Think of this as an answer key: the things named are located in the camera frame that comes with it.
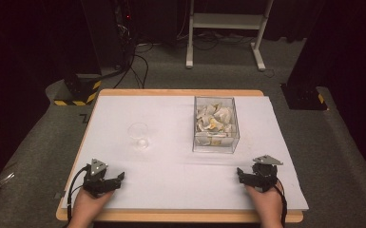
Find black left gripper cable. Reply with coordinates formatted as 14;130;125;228
66;164;92;223

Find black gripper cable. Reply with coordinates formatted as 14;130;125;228
274;179;288;228
66;164;92;223

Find dark equipment rack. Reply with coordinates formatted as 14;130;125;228
112;0;138;69

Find person's left hand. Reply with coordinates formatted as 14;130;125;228
71;188;115;220

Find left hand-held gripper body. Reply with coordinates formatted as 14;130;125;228
82;158;111;199

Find black stand with striped base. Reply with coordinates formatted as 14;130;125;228
279;0;329;111
53;0;104;107

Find black floor cables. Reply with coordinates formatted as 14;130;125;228
111;39;155;90

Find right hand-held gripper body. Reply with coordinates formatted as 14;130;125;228
251;154;284;193

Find clear plastic cup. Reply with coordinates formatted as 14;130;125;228
126;122;150;151

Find metal rods on floor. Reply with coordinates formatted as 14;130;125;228
0;170;17;201

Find wooden table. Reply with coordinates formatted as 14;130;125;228
55;88;304;224

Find clear plastic box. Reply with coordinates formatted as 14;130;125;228
191;95;241;155

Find white metal stand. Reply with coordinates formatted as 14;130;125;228
184;0;276;72

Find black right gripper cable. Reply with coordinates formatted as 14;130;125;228
274;179;288;228

